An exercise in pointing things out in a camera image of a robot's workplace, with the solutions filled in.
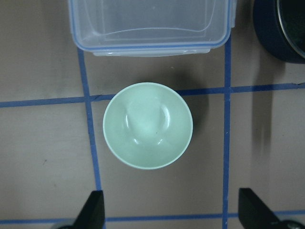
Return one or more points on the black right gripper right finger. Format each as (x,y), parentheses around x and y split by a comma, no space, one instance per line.
(253,213)

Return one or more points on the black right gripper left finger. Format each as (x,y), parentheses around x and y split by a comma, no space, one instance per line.
(92,215)

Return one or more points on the green bowl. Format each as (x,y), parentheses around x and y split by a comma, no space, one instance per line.
(147,126)

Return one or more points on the clear plastic container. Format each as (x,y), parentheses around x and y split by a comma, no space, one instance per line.
(150,28)

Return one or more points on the dark blue saucepan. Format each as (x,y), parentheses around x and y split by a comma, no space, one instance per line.
(280,28)

